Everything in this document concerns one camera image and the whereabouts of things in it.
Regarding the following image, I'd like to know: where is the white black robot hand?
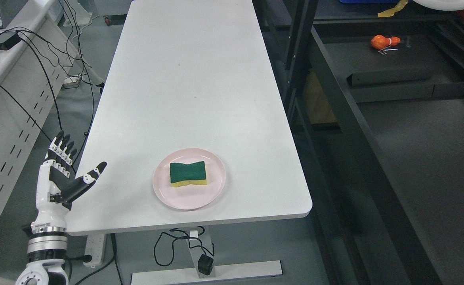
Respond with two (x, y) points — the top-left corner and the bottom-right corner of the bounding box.
(30, 131), (107, 234)

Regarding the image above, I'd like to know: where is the green yellow sponge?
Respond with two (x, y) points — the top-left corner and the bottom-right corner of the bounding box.
(170, 161), (208, 187)

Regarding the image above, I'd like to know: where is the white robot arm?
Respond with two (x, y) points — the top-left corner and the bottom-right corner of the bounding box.
(15, 226), (69, 285)

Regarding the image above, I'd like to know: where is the black metal shelf rack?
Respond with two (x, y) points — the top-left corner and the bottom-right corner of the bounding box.
(253, 0), (464, 285)

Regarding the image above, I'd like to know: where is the white power strip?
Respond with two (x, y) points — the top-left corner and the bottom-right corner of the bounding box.
(83, 234), (107, 268)

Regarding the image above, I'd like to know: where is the white extension socket on floor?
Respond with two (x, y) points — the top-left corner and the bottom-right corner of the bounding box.
(62, 76), (81, 89)

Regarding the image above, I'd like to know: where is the grey perforated desk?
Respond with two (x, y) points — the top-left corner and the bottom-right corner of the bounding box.
(0, 0), (75, 216)

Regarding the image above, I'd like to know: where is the pink round plate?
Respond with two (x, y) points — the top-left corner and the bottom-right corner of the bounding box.
(152, 148), (227, 210)

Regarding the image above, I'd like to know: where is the white table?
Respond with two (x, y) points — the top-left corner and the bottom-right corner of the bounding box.
(67, 0), (319, 285)

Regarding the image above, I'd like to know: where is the black power brick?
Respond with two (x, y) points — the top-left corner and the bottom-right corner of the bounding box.
(0, 31), (21, 51)

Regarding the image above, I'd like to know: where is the black power adapter on floor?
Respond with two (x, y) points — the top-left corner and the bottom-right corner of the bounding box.
(197, 254), (214, 277)

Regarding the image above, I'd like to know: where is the orange plastic toy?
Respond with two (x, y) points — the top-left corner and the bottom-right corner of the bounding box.
(370, 34), (401, 51)

